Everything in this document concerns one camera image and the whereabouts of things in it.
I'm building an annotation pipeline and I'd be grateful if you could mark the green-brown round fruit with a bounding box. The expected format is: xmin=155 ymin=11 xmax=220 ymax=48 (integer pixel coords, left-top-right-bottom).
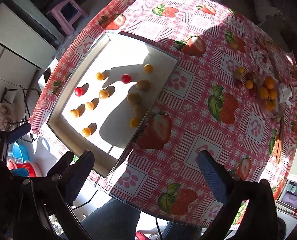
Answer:
xmin=136 ymin=79 xmax=151 ymax=92

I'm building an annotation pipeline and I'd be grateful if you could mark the yellow cherry tomato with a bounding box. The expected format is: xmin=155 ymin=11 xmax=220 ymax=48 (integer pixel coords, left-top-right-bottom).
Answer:
xmin=143 ymin=64 xmax=153 ymax=74
xmin=245 ymin=80 xmax=254 ymax=89

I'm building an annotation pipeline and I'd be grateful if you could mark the white rectangular tray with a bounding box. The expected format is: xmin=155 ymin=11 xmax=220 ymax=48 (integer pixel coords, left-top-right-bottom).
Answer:
xmin=47 ymin=33 xmax=178 ymax=177

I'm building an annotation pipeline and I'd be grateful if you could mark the pink strawberry tablecloth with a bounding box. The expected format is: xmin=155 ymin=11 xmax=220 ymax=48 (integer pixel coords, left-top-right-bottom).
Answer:
xmin=30 ymin=0 xmax=297 ymax=226

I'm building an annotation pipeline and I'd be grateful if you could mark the green-brown fruit on paw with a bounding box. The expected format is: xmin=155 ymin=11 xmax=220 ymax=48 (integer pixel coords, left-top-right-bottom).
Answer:
xmin=127 ymin=93 xmax=142 ymax=105

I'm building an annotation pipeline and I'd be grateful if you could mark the glass fruit bowl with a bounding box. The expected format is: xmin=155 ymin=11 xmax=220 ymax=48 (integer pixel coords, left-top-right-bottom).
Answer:
xmin=257 ymin=75 xmax=286 ymax=119

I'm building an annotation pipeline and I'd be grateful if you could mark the crumpled white tissue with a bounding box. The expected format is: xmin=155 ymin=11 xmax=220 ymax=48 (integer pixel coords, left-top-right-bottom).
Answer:
xmin=280 ymin=88 xmax=293 ymax=107

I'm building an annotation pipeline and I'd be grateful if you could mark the red cherry tomato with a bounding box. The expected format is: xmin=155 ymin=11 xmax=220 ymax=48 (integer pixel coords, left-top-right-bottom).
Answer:
xmin=121 ymin=74 xmax=132 ymax=84

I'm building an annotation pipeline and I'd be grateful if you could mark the orange kumquat in bowl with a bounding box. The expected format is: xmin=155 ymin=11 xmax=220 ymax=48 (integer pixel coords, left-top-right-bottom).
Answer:
xmin=263 ymin=76 xmax=276 ymax=90

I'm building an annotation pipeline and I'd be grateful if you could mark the purple plastic stool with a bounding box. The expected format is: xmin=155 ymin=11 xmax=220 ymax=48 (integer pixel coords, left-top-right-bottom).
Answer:
xmin=47 ymin=0 xmax=89 ymax=36

